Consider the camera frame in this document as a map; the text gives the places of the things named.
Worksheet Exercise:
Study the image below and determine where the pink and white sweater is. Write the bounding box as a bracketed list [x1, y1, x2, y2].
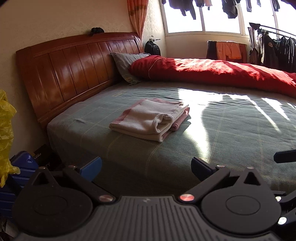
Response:
[109, 98, 190, 143]

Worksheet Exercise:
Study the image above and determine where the orange left curtain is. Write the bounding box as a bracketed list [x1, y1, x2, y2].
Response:
[127, 0, 149, 39]

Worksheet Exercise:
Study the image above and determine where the red duvet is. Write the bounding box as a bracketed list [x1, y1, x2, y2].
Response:
[128, 55, 295, 98]

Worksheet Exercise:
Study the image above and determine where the yellow plastic bag by headboard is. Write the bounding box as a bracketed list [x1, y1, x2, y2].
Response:
[0, 89, 20, 188]

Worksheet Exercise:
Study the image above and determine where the orange hanging cloth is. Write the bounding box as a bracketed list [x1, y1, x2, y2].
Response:
[206, 41, 247, 63]

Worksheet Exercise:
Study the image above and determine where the green plaid bed blanket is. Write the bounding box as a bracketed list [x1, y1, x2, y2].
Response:
[47, 82, 295, 195]

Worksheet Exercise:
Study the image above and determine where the grey pillow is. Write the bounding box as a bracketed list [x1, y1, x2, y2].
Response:
[111, 52, 149, 85]

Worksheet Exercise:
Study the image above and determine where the black hanging jacket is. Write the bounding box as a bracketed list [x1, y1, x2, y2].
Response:
[276, 36, 295, 73]

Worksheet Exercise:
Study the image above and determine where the black jacket with patch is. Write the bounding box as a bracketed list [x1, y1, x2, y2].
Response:
[261, 32, 278, 69]

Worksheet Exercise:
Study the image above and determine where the black bag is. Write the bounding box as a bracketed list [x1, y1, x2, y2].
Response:
[144, 39, 161, 56]

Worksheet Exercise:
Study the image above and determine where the wooden headboard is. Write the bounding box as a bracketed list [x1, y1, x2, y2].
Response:
[16, 32, 144, 128]

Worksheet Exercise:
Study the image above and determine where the metal clothes rack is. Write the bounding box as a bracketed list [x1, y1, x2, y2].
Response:
[247, 22, 296, 70]

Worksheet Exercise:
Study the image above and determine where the small black item on headboard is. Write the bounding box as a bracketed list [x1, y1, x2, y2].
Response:
[89, 27, 105, 36]

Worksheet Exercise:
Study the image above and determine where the blue plastic crate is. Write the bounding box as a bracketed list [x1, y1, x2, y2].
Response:
[1, 151, 39, 218]

